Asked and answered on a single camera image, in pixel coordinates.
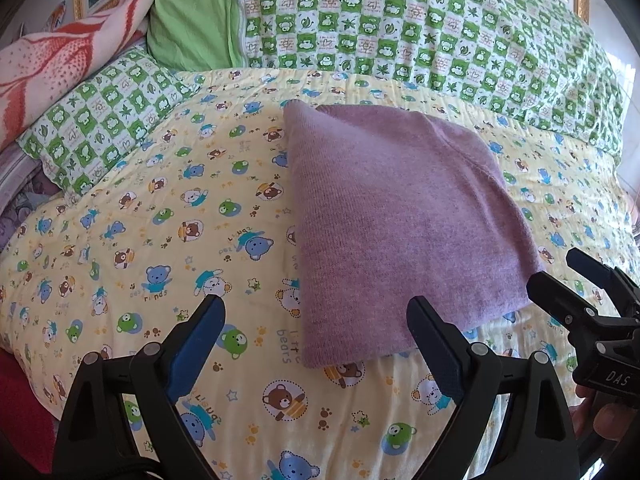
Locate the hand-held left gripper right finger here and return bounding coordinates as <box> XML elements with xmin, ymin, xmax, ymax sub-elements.
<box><xmin>406</xmin><ymin>296</ymin><xmax>581</xmax><ymax>480</ymax></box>

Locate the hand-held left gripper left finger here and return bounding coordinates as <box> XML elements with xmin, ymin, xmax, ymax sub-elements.
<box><xmin>52</xmin><ymin>295</ymin><xmax>226</xmax><ymax>480</ymax></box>

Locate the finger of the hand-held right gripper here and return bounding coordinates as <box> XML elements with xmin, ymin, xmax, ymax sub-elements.
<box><xmin>566</xmin><ymin>247</ymin><xmax>640</xmax><ymax>307</ymax></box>
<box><xmin>526</xmin><ymin>272</ymin><xmax>602</xmax><ymax>332</ymax></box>

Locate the purple knit sweater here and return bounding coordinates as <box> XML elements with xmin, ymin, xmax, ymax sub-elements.
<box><xmin>282</xmin><ymin>101</ymin><xmax>546</xmax><ymax>370</ymax></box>

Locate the person's right hand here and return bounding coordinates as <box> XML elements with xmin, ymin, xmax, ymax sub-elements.
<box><xmin>571</xmin><ymin>385</ymin><xmax>640</xmax><ymax>442</ymax></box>

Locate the yellow bear print blanket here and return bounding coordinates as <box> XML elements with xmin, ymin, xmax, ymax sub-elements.
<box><xmin>0</xmin><ymin>67</ymin><xmax>638</xmax><ymax>480</ymax></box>

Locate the red cloth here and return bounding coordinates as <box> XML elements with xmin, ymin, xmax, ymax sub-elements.
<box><xmin>0</xmin><ymin>350</ymin><xmax>66</xmax><ymax>461</ymax></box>

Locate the purple floral cloth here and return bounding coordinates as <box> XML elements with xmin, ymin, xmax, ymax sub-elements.
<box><xmin>0</xmin><ymin>157</ymin><xmax>68</xmax><ymax>246</ymax></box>

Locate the small green checked pillow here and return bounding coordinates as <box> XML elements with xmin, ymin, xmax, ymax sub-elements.
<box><xmin>19</xmin><ymin>50</ymin><xmax>201</xmax><ymax>196</ymax></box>

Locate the green checkered quilt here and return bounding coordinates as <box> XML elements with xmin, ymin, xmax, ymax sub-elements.
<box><xmin>237</xmin><ymin>0</ymin><xmax>626</xmax><ymax>156</ymax></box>

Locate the red and white blanket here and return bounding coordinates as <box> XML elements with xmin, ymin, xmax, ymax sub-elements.
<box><xmin>0</xmin><ymin>0</ymin><xmax>161</xmax><ymax>153</ymax></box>

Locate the plain green pillow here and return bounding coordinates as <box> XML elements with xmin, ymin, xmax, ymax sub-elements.
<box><xmin>146</xmin><ymin>0</ymin><xmax>246</xmax><ymax>72</ymax></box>

